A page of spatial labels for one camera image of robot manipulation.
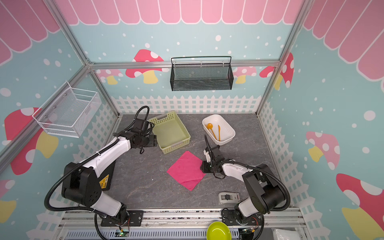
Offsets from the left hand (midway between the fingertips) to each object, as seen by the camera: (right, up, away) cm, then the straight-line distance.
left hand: (150, 143), depth 89 cm
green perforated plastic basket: (+8, +5, +20) cm, 23 cm away
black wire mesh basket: (+31, +45, +7) cm, 55 cm away
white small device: (+46, -27, -11) cm, 54 cm away
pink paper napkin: (+22, -16, +1) cm, 27 cm away
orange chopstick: (+44, +6, +20) cm, 48 cm away
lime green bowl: (+38, -40, -18) cm, 58 cm away
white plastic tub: (+50, +6, +18) cm, 53 cm away
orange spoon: (+38, +11, +23) cm, 46 cm away
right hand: (+30, -15, +2) cm, 34 cm away
